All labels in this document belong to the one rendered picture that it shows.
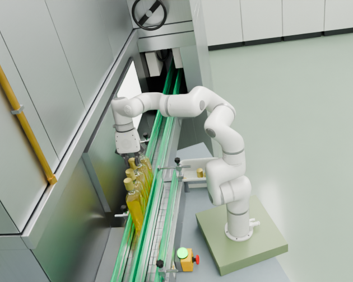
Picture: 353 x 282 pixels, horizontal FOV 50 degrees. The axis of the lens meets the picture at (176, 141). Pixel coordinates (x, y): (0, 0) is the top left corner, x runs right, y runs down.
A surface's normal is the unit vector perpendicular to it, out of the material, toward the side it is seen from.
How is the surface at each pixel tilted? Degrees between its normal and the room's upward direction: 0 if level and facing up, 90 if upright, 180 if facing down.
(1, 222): 90
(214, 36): 90
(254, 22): 90
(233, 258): 4
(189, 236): 0
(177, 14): 90
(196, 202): 0
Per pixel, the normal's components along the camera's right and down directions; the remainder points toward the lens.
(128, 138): -0.10, 0.34
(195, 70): -0.11, 0.60
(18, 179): 0.98, -0.08
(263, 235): -0.13, -0.78
